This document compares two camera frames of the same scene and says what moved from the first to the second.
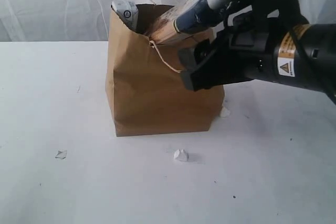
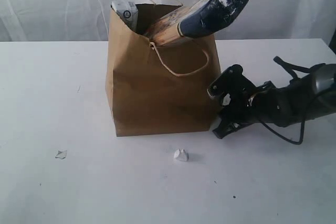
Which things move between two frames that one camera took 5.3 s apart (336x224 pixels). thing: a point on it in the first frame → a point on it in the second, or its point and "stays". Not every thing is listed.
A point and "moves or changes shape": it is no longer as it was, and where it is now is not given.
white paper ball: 224,112 moves or changes shape
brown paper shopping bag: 145,85 stays
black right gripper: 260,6 → 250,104
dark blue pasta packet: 198,12 moves or changes shape
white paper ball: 181,155 stays
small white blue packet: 128,11 stays
